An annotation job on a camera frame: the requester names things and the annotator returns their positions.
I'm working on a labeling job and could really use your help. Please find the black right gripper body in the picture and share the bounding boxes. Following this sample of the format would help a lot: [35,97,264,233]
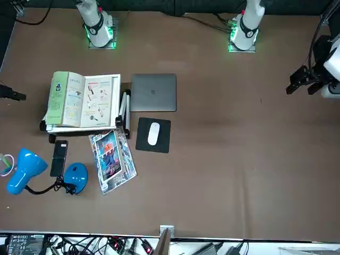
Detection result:
[0,84,13,98]

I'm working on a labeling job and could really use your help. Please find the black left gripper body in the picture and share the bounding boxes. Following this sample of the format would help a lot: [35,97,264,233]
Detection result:
[305,35,333,83]

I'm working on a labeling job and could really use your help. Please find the green cover picture textbook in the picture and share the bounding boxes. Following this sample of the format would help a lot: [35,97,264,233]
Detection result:
[46,71,114,128]

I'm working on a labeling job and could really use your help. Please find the blue desk lamp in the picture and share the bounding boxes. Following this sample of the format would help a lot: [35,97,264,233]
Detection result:
[6,148,88,196]

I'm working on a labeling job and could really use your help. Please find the white folding book stand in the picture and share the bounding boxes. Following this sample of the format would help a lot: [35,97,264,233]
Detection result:
[39,73,131,144]

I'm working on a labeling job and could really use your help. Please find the green marker pen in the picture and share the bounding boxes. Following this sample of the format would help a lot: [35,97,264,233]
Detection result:
[0,154,11,171]

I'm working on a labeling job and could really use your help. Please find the pink pen cup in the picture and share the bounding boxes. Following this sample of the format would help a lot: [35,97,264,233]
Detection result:
[0,153,15,177]

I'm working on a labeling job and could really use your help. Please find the black foldable phone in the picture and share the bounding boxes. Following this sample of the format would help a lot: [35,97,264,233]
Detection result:
[49,140,69,177]

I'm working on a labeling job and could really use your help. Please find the plastic wrapped comic magazine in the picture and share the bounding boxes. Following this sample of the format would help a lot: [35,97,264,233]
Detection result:
[89,129,138,196]

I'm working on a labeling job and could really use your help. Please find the black mouse pad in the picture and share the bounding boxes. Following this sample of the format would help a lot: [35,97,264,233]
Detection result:
[135,117,172,154]

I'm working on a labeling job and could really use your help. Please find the grey laptop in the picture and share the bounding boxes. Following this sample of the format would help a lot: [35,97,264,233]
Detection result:
[130,73,177,112]

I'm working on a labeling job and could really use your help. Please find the white computer mouse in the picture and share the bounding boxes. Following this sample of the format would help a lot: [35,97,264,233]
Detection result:
[147,122,160,146]

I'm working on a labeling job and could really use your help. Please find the black power adapter brick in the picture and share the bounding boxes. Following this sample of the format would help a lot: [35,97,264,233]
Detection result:
[6,233,45,255]

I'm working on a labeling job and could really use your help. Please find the power strip with red switches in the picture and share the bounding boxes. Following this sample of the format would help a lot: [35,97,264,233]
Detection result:
[105,235,156,255]

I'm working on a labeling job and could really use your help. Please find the black lamp power cable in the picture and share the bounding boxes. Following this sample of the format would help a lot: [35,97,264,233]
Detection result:
[54,175,78,196]

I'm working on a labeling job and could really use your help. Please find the black left arm base cable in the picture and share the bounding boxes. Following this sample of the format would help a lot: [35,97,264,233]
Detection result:
[183,12,235,34]

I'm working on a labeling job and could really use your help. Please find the aluminium camera post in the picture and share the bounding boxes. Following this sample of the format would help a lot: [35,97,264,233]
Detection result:
[155,225,175,255]

